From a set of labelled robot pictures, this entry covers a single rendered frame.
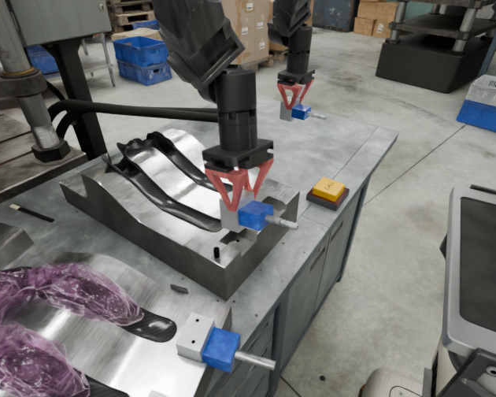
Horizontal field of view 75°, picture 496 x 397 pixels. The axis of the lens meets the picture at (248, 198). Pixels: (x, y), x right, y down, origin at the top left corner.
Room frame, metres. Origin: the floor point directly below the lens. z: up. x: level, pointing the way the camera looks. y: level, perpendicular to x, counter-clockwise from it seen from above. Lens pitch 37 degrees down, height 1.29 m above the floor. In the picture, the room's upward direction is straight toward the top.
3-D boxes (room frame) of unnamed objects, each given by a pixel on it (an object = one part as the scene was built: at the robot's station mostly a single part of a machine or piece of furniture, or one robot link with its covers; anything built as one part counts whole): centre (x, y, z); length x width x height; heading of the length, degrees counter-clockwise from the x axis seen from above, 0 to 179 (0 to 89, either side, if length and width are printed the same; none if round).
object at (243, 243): (0.41, 0.02, 0.87); 0.05 x 0.05 x 0.04; 55
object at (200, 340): (0.23, 0.03, 0.86); 0.13 x 0.05 x 0.05; 72
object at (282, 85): (0.88, -0.12, 0.99); 0.07 x 0.07 x 0.09; 56
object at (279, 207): (0.50, -0.05, 0.87); 0.05 x 0.05 x 0.04; 55
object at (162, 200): (0.58, 0.16, 0.92); 0.35 x 0.16 x 0.09; 55
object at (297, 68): (0.89, -0.13, 1.06); 0.10 x 0.07 x 0.07; 146
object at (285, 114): (0.87, -0.16, 0.93); 0.13 x 0.05 x 0.05; 56
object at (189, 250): (0.59, 0.17, 0.87); 0.50 x 0.26 x 0.14; 55
